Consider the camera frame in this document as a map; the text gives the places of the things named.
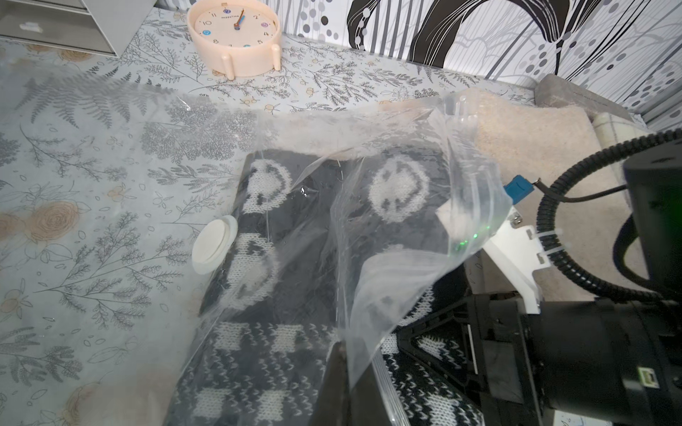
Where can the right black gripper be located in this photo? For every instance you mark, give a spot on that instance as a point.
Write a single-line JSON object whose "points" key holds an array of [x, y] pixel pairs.
{"points": [[481, 350]]}

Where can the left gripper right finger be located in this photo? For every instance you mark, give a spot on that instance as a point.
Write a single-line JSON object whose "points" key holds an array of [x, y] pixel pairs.
{"points": [[367, 402]]}

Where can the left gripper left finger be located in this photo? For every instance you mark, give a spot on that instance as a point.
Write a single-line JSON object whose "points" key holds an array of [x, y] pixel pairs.
{"points": [[333, 403]]}

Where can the black white patterned scarf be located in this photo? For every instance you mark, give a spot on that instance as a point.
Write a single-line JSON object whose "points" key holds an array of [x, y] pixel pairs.
{"points": [[317, 241]]}

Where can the clear plastic vacuum bag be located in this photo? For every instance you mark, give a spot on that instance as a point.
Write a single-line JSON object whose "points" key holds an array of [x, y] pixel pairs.
{"points": [[105, 185]]}

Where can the cream checked cloth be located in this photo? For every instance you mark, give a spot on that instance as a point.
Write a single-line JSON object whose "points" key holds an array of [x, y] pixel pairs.
{"points": [[612, 129]]}

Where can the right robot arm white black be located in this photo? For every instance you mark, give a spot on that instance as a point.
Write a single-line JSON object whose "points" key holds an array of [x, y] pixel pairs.
{"points": [[616, 358]]}

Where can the white vacuum bag valve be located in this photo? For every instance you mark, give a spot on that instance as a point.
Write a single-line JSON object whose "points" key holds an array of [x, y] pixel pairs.
{"points": [[212, 244]]}

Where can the grey flat sponge block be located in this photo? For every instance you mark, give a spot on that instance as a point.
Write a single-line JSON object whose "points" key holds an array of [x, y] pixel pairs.
{"points": [[555, 92]]}

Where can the peach round alarm clock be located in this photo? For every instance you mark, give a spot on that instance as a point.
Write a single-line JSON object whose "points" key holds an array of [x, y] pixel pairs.
{"points": [[236, 38]]}

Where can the white mini drawer unit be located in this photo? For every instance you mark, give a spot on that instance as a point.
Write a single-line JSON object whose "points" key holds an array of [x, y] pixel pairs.
{"points": [[89, 26]]}

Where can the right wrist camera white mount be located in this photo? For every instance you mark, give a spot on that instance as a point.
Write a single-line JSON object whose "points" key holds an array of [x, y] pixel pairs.
{"points": [[478, 215]]}

